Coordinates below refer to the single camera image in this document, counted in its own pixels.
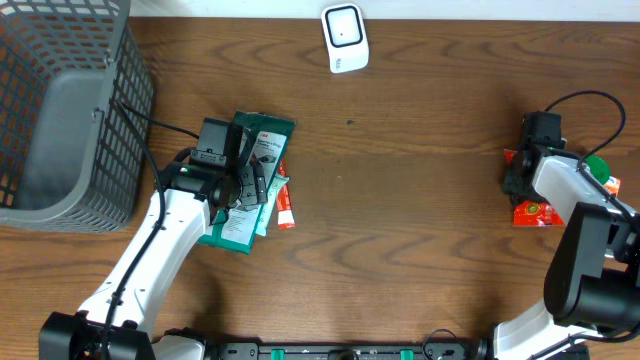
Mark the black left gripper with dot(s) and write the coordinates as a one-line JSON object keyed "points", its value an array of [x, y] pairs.
{"points": [[258, 184]]}

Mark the white green 3M package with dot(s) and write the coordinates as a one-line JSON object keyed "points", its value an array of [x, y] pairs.
{"points": [[265, 139]]}

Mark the white barcode scanner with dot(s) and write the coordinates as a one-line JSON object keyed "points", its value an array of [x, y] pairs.
{"points": [[345, 37]]}

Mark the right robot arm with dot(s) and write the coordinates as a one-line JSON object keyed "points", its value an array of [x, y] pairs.
{"points": [[591, 289]]}

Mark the grey plastic mesh basket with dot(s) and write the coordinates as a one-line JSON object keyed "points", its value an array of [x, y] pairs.
{"points": [[76, 95]]}

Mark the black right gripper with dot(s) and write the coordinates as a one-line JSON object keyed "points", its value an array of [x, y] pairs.
{"points": [[509, 187]]}

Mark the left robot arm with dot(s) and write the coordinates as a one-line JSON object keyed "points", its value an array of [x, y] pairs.
{"points": [[118, 320]]}

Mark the red candy bag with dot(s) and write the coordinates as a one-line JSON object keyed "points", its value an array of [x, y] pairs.
{"points": [[542, 214]]}

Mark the green lid white jar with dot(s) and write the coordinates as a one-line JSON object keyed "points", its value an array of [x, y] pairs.
{"points": [[598, 168]]}

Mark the red tube package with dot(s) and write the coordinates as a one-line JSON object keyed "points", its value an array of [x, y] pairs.
{"points": [[285, 215]]}

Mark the mint green wipes pack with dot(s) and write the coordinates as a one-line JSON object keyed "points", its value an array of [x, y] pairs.
{"points": [[277, 184]]}

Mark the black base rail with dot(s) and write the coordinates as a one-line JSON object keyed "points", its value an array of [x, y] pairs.
{"points": [[447, 350]]}

